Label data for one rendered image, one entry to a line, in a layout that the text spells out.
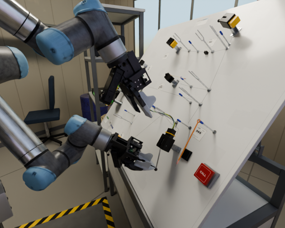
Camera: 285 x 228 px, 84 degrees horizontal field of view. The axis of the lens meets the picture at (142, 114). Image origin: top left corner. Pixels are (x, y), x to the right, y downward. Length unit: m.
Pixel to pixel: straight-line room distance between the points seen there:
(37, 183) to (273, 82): 0.76
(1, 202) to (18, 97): 2.96
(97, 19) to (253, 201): 1.01
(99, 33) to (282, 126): 2.52
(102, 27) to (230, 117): 0.49
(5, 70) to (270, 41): 0.92
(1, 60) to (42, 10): 3.02
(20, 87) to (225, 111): 3.27
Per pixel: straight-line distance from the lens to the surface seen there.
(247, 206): 1.00
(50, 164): 0.56
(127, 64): 0.51
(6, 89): 3.46
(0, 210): 0.64
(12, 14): 0.53
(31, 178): 0.56
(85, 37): 0.44
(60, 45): 0.42
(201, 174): 0.57
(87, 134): 0.57
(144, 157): 0.65
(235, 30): 0.91
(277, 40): 0.77
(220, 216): 0.91
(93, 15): 0.47
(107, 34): 0.47
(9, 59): 0.72
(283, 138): 2.76
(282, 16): 0.85
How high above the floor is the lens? 1.47
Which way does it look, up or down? 20 degrees down
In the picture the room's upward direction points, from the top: straight up
